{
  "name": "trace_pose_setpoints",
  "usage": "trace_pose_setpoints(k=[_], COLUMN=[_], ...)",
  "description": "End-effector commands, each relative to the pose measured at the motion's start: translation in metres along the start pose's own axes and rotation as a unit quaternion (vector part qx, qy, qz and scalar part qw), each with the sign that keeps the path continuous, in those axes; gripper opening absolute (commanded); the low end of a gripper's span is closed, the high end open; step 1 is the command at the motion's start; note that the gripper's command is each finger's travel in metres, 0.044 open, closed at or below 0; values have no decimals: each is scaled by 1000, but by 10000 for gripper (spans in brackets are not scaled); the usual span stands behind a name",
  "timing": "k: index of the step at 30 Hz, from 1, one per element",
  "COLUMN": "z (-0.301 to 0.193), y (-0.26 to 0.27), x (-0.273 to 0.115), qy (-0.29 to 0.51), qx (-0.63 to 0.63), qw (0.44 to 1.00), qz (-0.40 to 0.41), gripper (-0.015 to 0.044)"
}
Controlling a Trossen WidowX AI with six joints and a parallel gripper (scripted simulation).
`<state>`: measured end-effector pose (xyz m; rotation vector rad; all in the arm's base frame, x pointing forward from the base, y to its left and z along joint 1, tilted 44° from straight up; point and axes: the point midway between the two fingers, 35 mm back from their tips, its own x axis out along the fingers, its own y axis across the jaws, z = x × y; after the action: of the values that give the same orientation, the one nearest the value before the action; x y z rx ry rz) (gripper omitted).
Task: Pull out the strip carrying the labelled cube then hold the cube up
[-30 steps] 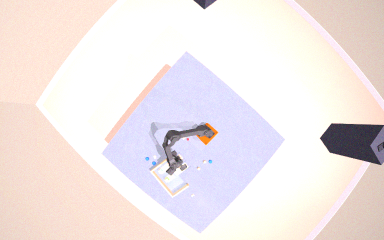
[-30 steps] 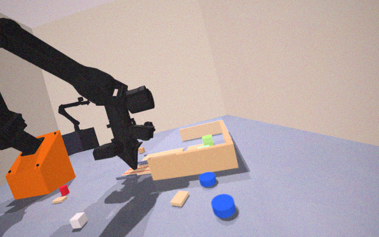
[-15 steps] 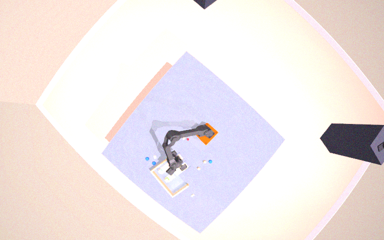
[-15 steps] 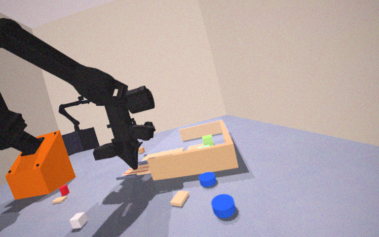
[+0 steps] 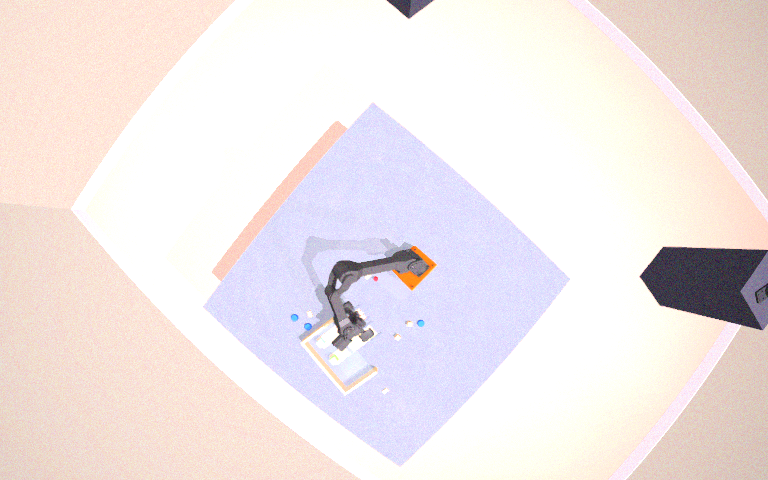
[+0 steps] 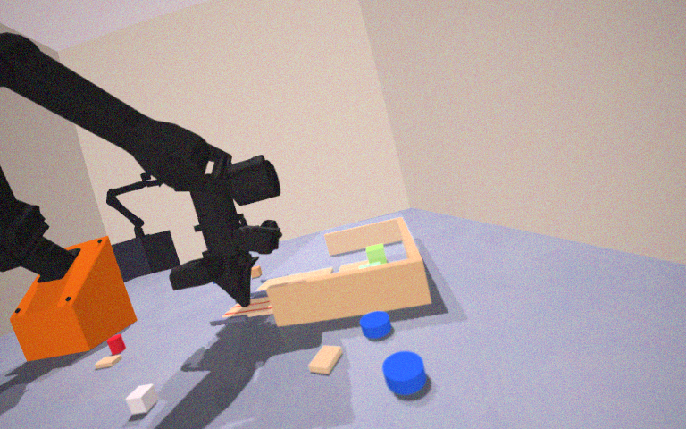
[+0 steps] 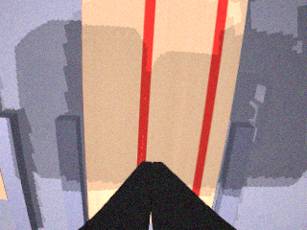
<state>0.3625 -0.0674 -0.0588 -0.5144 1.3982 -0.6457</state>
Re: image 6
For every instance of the blue short cylinder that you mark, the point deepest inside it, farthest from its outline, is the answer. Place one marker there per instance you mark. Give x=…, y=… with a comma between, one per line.
x=404, y=372
x=376, y=324

